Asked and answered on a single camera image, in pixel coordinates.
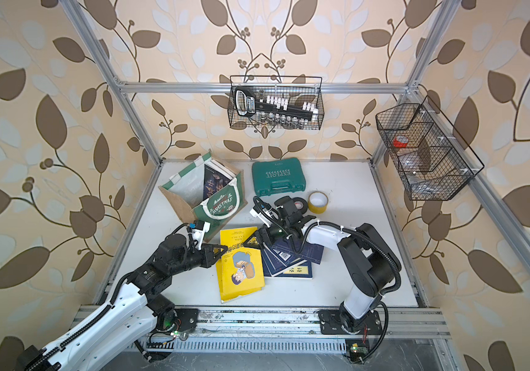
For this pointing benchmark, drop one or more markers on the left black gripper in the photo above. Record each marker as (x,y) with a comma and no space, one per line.
(208,257)

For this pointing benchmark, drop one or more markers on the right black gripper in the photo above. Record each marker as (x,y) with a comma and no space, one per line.
(254,246)

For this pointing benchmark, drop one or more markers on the yellow cartoon book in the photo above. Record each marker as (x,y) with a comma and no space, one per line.
(240,270)

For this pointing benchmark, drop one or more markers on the dark purple illustrated book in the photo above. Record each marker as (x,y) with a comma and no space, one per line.
(213,183)

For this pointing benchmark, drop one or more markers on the tan book black cover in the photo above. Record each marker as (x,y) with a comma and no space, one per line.
(221,169)

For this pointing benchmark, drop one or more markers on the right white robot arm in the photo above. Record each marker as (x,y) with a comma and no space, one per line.
(372,267)

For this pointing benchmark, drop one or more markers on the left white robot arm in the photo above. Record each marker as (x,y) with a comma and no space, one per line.
(136,308)

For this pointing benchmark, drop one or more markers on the top navy blue book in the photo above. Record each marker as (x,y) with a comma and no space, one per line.
(307,251)

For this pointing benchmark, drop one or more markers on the navy blue book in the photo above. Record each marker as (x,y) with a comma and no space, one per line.
(307,251)
(279,264)

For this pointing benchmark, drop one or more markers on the bottom navy blue book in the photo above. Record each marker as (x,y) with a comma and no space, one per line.
(279,264)

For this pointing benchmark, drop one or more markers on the black tape roll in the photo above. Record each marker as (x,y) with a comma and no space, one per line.
(300,204)

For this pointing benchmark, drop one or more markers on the yellow tape roll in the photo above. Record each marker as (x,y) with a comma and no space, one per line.
(317,202)

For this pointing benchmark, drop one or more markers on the green plastic tool case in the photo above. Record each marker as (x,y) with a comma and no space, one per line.
(280,176)

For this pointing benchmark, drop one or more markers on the black socket set holder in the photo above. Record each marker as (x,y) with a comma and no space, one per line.
(246,103)

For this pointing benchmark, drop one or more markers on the red tape roll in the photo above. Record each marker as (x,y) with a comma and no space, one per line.
(400,141)

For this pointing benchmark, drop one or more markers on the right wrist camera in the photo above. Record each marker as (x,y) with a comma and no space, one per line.
(263,213)

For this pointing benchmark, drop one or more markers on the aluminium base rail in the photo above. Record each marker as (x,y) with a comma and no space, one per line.
(290,330)

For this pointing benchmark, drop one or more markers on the back black wire basket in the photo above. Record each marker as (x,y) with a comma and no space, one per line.
(287,86)

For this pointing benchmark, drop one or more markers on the side black wire basket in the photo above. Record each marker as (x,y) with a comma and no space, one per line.
(438,161)

